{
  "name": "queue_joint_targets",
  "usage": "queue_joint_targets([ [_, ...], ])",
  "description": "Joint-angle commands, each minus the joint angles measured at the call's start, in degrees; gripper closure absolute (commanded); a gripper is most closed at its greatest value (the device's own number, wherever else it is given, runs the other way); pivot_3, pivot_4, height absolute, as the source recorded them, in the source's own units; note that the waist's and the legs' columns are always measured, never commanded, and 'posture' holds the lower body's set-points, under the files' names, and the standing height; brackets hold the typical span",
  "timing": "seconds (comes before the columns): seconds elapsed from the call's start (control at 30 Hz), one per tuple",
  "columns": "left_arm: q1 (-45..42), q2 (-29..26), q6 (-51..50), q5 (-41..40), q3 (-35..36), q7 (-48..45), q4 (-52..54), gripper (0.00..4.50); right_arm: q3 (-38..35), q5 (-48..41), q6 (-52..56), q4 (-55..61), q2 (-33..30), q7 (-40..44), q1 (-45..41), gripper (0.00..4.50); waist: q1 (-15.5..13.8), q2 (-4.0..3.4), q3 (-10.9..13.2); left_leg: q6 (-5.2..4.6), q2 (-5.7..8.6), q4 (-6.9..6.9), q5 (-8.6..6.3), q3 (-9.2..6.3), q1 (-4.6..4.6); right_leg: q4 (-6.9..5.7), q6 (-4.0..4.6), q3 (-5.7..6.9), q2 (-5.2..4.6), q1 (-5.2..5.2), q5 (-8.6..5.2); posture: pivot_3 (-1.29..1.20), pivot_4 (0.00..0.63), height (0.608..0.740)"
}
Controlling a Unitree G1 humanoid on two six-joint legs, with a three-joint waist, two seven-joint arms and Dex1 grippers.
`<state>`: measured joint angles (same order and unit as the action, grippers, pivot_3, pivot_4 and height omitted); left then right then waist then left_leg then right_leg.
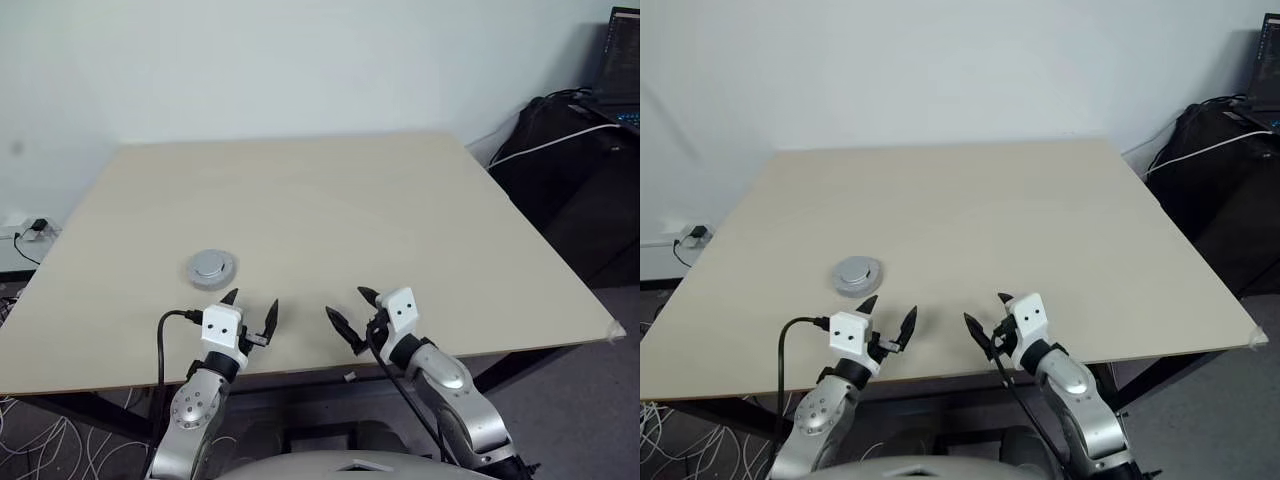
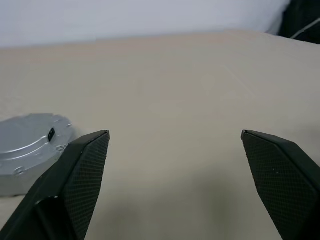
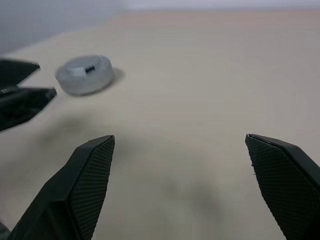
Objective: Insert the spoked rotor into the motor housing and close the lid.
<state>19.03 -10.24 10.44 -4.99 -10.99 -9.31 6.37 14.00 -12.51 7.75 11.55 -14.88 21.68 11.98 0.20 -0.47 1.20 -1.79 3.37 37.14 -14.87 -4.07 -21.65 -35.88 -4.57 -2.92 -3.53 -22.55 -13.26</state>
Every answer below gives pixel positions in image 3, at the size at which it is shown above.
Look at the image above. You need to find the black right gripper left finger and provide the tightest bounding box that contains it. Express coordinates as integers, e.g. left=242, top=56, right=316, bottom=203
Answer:
left=8, top=134, right=116, bottom=240

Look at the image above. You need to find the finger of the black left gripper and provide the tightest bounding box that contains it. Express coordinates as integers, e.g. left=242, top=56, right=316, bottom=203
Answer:
left=0, top=86, right=58, bottom=132
left=0, top=59, right=41, bottom=87

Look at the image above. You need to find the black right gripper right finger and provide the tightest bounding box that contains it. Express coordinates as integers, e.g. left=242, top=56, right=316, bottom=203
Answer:
left=244, top=133, right=320, bottom=240

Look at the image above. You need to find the translucent grey motor lid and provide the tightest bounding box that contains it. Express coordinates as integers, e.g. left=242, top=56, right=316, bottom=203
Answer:
left=54, top=54, right=116, bottom=97

